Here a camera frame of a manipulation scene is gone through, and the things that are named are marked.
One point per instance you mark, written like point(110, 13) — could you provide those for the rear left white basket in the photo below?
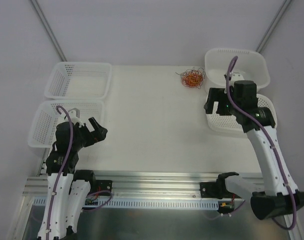
point(79, 80)

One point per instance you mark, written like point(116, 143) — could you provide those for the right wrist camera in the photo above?
point(234, 77)

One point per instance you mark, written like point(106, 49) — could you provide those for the rear right white tub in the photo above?
point(250, 64)

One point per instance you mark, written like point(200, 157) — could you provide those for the right frame post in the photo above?
point(284, 7)

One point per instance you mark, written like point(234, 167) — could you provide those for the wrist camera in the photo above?
point(234, 77)
point(74, 115)

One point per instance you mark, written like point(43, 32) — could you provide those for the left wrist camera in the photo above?
point(74, 115)

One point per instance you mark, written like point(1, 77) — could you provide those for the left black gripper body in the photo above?
point(91, 132)

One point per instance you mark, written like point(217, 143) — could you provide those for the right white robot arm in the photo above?
point(281, 195)

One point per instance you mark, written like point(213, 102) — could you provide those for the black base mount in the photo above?
point(104, 187)
point(212, 190)

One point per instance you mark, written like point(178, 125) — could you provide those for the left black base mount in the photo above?
point(104, 187)

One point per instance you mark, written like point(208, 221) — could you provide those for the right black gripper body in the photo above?
point(217, 99)

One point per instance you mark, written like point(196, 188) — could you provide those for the white basket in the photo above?
point(43, 127)
point(228, 124)
point(79, 80)

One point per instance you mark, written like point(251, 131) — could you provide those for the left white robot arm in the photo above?
point(67, 188)

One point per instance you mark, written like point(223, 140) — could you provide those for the front right white basket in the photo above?
point(228, 124)

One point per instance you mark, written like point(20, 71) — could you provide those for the left frame post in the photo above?
point(45, 24)

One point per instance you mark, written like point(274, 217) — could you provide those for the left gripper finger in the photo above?
point(94, 123)
point(99, 134)

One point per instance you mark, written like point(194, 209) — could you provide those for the frame post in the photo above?
point(45, 24)
point(284, 7)

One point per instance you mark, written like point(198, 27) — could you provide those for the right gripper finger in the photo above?
point(208, 106)
point(222, 108)

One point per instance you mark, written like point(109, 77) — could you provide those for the aluminium rail frame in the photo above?
point(146, 177)

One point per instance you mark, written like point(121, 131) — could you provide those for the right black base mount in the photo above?
point(212, 190)

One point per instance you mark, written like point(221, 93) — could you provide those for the front left white basket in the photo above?
point(43, 127)

